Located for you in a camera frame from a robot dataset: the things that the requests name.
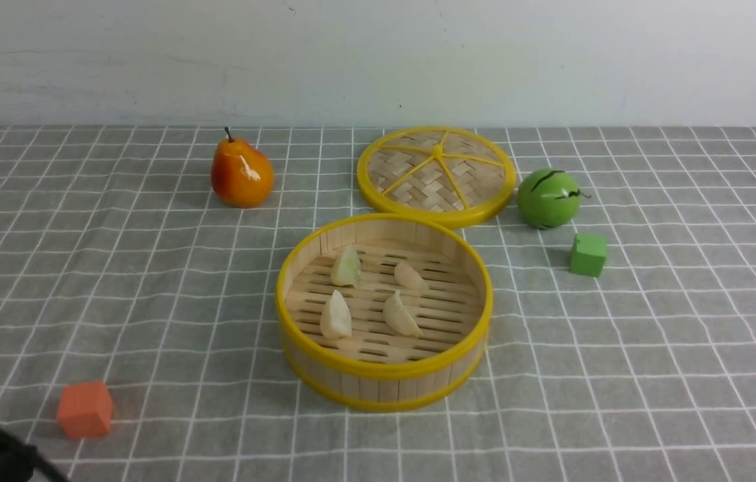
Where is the orange wooden cube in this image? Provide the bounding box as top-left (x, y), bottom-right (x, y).
top-left (57, 380), bottom-right (114, 440)

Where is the woven bamboo steamer lid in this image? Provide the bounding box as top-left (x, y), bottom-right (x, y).
top-left (354, 126), bottom-right (518, 229)

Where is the green toy melon ball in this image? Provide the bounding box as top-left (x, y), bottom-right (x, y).
top-left (516, 168), bottom-right (592, 230)

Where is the orange yellow toy pear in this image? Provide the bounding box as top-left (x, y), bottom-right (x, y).
top-left (210, 127), bottom-right (275, 210)

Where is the greenish white dumpling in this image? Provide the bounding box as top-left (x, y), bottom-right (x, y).
top-left (331, 244), bottom-right (362, 287)

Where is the pinkish white dumpling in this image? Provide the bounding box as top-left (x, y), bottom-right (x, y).
top-left (394, 260), bottom-right (429, 291)

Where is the yellow rimmed bamboo steamer tray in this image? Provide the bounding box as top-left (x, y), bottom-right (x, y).
top-left (276, 214), bottom-right (494, 412)

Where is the cream white dumpling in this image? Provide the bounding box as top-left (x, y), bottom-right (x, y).
top-left (382, 291), bottom-right (423, 338)

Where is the green wooden cube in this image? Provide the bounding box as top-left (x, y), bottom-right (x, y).
top-left (569, 232), bottom-right (609, 278)

